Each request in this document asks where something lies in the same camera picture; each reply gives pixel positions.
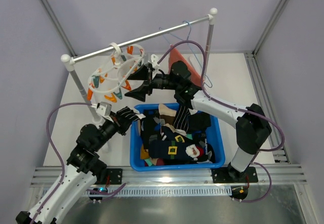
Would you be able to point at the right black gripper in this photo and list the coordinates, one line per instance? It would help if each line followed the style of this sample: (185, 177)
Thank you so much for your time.
(148, 83)

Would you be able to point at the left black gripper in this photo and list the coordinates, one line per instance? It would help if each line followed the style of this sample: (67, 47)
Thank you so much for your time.
(121, 122)

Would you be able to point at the white oval clip hanger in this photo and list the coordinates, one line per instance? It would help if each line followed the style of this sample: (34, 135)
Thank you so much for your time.
(111, 78)

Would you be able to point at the black white pinstripe sock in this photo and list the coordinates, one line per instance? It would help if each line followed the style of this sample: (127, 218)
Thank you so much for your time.
(181, 121)

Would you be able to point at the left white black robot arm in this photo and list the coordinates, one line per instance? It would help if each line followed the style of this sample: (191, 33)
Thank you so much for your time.
(82, 169)

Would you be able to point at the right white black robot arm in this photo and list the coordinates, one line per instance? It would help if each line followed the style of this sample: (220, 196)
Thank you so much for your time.
(252, 129)

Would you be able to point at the beige brown sock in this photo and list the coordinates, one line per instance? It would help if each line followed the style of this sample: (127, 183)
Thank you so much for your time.
(166, 114)

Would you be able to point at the blue plastic bin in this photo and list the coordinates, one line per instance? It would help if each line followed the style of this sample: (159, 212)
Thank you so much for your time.
(149, 129)

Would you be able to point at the white clothes rack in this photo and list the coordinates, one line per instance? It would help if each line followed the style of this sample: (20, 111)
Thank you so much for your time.
(69, 61)

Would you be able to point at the navy santa belt sock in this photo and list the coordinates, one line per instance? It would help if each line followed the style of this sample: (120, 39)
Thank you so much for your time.
(173, 152)

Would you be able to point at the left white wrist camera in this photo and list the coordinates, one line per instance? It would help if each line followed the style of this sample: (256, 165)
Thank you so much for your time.
(103, 109)

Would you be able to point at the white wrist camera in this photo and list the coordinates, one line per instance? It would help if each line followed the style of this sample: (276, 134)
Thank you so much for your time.
(153, 61)
(103, 109)

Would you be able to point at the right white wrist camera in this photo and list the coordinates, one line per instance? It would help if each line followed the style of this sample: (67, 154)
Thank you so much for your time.
(153, 61)

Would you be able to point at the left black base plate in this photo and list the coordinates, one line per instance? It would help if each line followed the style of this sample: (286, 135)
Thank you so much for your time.
(111, 176)

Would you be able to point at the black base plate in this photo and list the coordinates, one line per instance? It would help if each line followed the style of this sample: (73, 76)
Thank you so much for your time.
(111, 176)
(226, 175)

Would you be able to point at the aluminium rail frame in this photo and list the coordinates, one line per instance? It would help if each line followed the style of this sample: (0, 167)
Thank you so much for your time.
(248, 87)

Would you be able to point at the blue wire hanger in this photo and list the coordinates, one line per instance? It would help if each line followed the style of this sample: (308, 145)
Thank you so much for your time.
(195, 61)

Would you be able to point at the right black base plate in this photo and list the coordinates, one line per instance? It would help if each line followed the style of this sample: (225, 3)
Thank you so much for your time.
(226, 175)

